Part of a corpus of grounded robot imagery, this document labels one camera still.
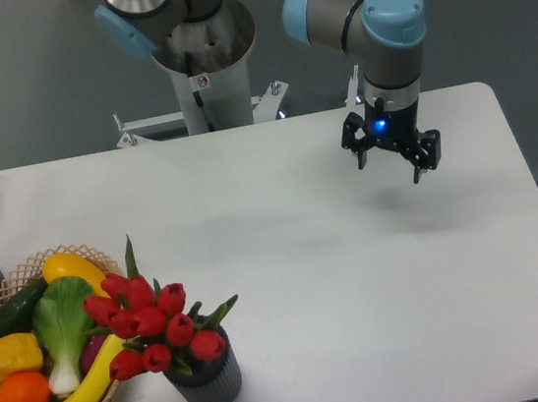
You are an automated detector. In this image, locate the dark grey ribbed vase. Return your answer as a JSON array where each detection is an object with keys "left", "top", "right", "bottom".
[{"left": 163, "top": 326, "right": 242, "bottom": 402}]

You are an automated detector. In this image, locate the green cucumber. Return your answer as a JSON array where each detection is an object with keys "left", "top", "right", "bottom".
[{"left": 0, "top": 277, "right": 48, "bottom": 338}]

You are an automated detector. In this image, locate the orange fruit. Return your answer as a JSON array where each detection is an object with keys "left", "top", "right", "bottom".
[{"left": 0, "top": 371, "right": 51, "bottom": 402}]

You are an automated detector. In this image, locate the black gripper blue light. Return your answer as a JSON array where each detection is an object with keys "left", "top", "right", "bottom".
[{"left": 341, "top": 95, "right": 442, "bottom": 184}]

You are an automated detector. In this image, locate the yellow bell pepper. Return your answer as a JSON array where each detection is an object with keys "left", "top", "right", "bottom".
[{"left": 0, "top": 332, "right": 44, "bottom": 382}]

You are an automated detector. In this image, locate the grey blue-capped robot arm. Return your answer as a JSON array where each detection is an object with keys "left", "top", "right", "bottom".
[{"left": 94, "top": 0, "right": 441, "bottom": 175}]

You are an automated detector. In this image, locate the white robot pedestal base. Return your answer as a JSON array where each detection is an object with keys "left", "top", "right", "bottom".
[{"left": 97, "top": 0, "right": 294, "bottom": 150}]

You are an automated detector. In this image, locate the woven wicker basket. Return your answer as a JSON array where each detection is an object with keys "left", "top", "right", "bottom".
[{"left": 0, "top": 237, "right": 143, "bottom": 402}]

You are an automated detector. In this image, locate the green bok choy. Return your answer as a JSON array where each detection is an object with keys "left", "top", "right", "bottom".
[{"left": 32, "top": 276, "right": 93, "bottom": 398}]

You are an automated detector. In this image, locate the purple eggplant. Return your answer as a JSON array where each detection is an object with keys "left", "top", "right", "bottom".
[{"left": 80, "top": 334, "right": 107, "bottom": 377}]

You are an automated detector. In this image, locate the red tulip bouquet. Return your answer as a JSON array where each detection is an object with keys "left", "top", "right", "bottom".
[{"left": 83, "top": 241, "right": 238, "bottom": 381}]

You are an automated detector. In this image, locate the yellow squash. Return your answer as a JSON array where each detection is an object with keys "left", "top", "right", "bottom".
[{"left": 41, "top": 253, "right": 109, "bottom": 297}]

